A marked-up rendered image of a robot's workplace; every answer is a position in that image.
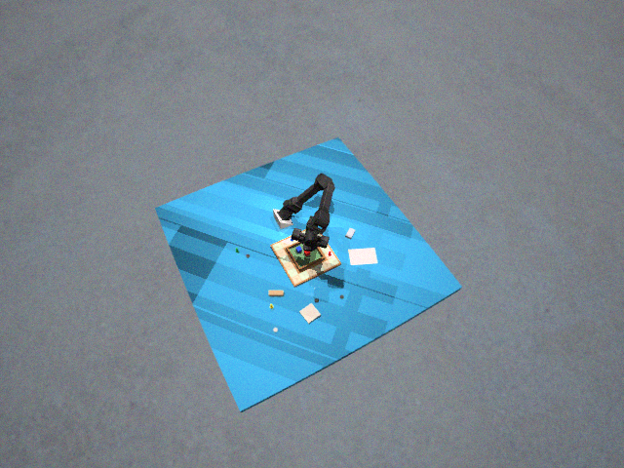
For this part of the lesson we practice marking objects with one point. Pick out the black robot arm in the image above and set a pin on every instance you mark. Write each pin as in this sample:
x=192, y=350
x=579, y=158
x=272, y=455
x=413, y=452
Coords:
x=321, y=217

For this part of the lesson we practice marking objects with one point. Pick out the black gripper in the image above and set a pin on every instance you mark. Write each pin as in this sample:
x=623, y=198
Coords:
x=322, y=241

